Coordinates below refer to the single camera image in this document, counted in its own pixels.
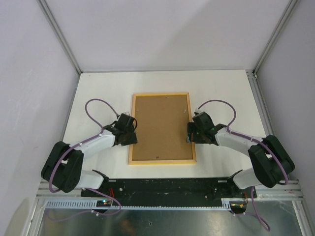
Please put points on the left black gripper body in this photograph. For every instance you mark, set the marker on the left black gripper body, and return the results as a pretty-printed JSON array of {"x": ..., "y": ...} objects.
[{"x": 128, "y": 132}]

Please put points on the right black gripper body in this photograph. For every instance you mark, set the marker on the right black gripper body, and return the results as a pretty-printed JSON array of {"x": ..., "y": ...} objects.
[{"x": 199, "y": 137}]

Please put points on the yellow wooden picture frame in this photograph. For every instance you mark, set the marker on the yellow wooden picture frame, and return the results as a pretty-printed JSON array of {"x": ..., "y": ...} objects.
[{"x": 162, "y": 162}]

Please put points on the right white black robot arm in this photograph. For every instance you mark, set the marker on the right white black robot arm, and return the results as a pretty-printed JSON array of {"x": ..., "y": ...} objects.
[{"x": 271, "y": 164}]

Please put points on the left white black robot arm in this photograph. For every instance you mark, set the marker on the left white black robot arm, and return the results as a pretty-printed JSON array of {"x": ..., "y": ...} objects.
[{"x": 63, "y": 168}]

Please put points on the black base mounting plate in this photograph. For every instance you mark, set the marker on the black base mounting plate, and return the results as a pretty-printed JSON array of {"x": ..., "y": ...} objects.
[{"x": 174, "y": 191}]

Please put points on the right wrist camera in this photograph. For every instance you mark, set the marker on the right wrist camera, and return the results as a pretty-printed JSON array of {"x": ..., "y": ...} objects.
[{"x": 198, "y": 111}]

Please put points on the right aluminium corner post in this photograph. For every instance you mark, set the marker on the right aluminium corner post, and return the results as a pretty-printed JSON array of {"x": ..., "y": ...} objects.
[{"x": 279, "y": 28}]

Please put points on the aluminium corner post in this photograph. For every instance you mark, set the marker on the aluminium corner post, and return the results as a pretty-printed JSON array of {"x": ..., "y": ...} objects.
[
  {"x": 279, "y": 28},
  {"x": 51, "y": 19}
]

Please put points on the white slotted cable duct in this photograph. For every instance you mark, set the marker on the white slotted cable duct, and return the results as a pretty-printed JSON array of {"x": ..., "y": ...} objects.
[{"x": 101, "y": 204}]

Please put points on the left aluminium corner post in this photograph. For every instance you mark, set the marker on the left aluminium corner post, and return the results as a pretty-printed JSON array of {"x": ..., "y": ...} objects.
[{"x": 51, "y": 19}]

